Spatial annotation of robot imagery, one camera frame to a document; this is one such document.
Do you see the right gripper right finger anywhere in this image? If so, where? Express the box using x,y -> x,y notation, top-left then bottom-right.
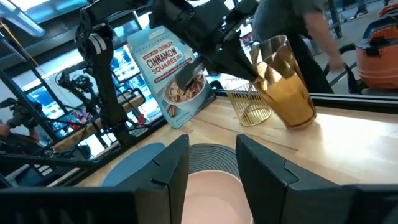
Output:
235,134 -> 343,224

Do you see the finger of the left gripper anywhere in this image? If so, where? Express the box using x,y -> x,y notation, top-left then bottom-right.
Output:
201,30 -> 259,83
175,60 -> 205,91

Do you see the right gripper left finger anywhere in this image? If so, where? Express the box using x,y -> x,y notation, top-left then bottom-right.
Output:
116,134 -> 190,224

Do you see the cinnamon squares cereal box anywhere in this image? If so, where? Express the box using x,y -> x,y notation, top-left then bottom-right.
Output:
126,26 -> 217,129

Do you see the blue bowl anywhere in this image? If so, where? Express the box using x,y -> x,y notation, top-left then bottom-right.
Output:
101,142 -> 166,187

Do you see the pink plate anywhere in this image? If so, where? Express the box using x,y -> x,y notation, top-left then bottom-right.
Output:
182,170 -> 254,224

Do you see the amber faceted glass tumbler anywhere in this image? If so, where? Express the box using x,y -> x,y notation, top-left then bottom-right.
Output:
252,34 -> 317,129

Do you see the grey round woven placemat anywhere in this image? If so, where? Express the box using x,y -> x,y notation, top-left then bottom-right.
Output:
188,143 -> 241,180

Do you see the wooden top workbench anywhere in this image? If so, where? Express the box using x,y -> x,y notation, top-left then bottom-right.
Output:
52,93 -> 147,153

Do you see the person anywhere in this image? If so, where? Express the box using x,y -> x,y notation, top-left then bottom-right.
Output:
0,119 -> 41,156
346,0 -> 370,22
251,0 -> 345,94

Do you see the grey metal workbench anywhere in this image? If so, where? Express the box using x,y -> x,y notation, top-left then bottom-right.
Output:
328,0 -> 343,40

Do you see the orange black shop vacuum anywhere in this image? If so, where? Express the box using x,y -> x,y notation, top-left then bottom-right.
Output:
323,2 -> 398,96

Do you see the long ceiling light fixture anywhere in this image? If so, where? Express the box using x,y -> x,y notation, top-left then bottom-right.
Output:
0,6 -> 46,39

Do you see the gold wire utensil holder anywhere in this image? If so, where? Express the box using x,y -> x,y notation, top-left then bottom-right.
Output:
224,79 -> 272,127

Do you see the black camera on tripod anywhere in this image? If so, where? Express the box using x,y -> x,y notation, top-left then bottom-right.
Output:
0,98 -> 43,129

